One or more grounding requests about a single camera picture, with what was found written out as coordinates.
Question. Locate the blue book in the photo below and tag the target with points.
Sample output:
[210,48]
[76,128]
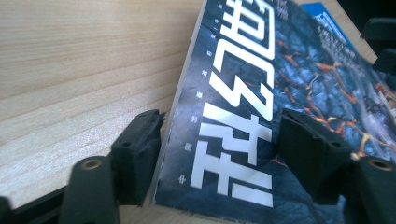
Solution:
[323,15]

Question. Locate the dark magazine with lava print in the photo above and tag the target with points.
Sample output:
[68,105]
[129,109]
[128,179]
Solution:
[243,77]

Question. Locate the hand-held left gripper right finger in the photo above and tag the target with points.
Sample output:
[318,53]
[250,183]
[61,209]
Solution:
[311,155]

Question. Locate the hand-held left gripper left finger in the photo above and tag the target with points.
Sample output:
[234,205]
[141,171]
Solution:
[137,155]

